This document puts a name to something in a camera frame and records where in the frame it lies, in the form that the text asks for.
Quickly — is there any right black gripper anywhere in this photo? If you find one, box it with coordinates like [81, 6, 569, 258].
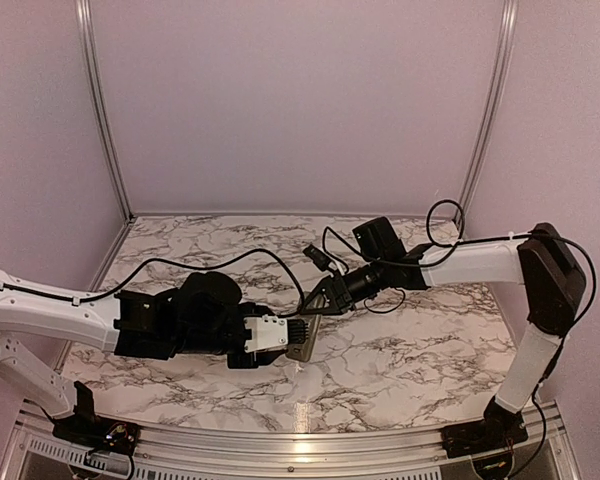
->
[298, 257, 389, 315]

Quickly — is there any grey remote control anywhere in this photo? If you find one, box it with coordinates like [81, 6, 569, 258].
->
[286, 315, 322, 363]

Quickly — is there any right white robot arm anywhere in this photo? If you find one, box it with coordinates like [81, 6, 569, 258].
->
[301, 217, 596, 448]

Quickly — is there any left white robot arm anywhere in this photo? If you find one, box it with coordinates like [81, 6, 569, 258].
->
[0, 270, 292, 445]

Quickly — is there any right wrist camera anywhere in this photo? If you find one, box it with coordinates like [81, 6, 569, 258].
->
[302, 244, 332, 271]

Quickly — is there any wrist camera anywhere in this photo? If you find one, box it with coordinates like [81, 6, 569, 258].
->
[302, 244, 332, 271]
[244, 315, 292, 353]

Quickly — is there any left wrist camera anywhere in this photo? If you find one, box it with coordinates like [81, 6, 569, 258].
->
[244, 315, 292, 353]

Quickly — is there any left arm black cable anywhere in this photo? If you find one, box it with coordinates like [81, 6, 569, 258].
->
[0, 248, 306, 319]

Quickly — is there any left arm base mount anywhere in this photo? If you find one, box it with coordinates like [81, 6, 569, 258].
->
[52, 381, 140, 455]

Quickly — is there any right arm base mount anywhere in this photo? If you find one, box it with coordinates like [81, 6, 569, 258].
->
[441, 420, 529, 458]

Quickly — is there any front aluminium rail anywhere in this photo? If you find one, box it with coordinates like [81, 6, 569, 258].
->
[0, 402, 582, 479]

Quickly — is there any right aluminium frame post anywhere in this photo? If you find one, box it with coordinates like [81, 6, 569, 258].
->
[459, 0, 519, 219]

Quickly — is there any aluminium frame post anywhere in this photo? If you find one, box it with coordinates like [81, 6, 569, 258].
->
[459, 0, 519, 219]
[75, 0, 134, 223]

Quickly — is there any left aluminium frame post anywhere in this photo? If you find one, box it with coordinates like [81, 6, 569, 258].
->
[75, 0, 134, 223]

